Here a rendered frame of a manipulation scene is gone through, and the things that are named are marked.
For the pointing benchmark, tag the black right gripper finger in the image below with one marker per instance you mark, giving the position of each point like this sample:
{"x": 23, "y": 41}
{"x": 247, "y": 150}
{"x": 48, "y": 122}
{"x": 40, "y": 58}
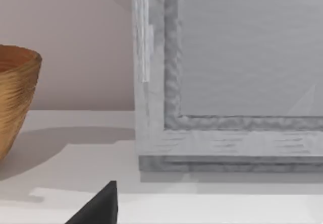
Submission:
{"x": 103, "y": 206}

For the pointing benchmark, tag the brown woven basket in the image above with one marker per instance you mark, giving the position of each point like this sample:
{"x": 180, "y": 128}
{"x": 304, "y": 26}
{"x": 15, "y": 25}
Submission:
{"x": 15, "y": 95}

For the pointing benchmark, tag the grey cabinet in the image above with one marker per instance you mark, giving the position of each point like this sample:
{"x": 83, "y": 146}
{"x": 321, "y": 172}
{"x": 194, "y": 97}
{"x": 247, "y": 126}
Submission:
{"x": 227, "y": 82}

